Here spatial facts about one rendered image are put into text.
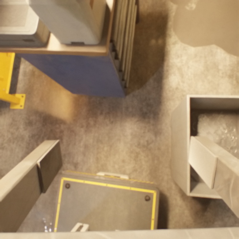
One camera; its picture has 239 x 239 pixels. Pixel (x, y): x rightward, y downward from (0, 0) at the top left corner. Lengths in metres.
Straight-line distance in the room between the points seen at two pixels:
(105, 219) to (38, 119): 1.10
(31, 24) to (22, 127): 1.32
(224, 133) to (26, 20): 1.21
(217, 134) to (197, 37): 0.96
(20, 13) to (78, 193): 1.04
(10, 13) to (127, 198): 1.11
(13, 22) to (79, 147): 1.12
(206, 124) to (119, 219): 0.85
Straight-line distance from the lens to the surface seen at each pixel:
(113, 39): 0.75
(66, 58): 0.86
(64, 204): 1.33
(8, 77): 1.89
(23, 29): 0.70
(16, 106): 1.95
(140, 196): 1.19
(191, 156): 0.17
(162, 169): 1.49
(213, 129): 1.26
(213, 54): 1.78
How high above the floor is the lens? 1.47
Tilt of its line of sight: 78 degrees down
